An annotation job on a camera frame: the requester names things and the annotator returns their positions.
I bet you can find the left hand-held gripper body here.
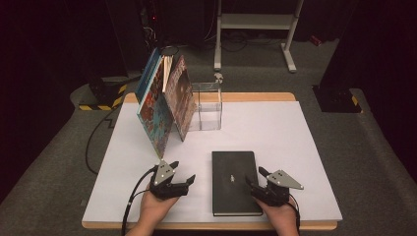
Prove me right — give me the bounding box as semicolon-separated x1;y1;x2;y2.
149;159;191;201

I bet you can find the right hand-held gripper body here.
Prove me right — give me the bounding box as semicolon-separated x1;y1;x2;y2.
251;168;305;207

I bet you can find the black notebook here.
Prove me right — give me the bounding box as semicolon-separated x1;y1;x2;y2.
210;150;264;217

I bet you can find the sky blue picture book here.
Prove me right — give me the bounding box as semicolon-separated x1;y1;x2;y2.
137;57;175;160

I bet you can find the purple magazine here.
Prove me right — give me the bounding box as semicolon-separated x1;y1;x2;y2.
161;54;198;143

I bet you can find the clear acrylic book rack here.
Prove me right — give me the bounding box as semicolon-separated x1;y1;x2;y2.
189;82;224;132

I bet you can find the dark blue picture book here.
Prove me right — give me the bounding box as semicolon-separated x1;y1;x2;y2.
135;47;162;103

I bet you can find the person's left hand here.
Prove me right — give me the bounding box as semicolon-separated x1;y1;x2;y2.
139;183;180;228

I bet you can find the person's right hand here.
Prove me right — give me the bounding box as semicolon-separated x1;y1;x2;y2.
256;198;300;230

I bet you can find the wooden table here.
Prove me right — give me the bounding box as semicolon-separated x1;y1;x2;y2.
81;91;338;231

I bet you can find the black yellow striped stand base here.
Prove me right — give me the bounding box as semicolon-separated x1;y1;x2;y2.
312;84;364;114
78;76;129;112

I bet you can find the white metal stand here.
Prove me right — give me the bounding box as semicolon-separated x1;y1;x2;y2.
213;0;305;74

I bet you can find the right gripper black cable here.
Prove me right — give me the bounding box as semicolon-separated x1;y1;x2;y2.
287;193;302;234

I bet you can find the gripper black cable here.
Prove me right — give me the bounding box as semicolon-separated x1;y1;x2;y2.
287;193;302;234
121;165;158;236

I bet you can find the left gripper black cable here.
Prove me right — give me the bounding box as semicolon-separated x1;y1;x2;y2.
121;165;158;236

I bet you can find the black floor cable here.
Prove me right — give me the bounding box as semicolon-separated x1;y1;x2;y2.
85;103;123;175

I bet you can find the tangled cable bundle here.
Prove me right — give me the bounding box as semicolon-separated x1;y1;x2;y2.
141;4;185;58

